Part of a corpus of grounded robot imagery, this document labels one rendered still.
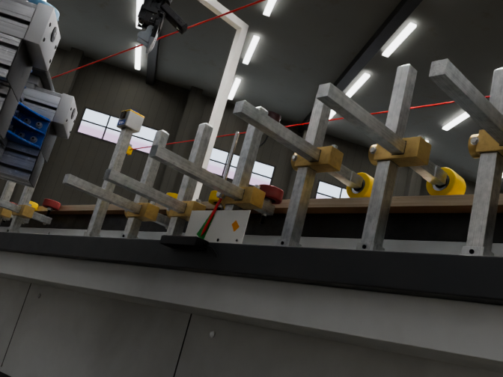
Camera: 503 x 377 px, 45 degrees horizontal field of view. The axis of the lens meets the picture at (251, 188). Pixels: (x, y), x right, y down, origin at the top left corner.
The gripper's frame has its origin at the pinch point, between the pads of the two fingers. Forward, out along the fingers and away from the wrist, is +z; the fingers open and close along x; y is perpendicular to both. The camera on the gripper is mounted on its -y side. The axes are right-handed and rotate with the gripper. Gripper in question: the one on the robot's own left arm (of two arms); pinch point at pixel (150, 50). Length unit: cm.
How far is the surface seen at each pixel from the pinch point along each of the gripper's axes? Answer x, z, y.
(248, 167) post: 26, 38, -40
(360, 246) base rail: 66, 60, -64
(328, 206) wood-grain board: 34, 44, -64
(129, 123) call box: -35.6, 15.4, 2.3
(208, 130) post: 4.5, 22.7, -26.5
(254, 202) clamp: 32, 49, -43
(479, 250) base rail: 89, 60, -79
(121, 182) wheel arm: 22, 52, -7
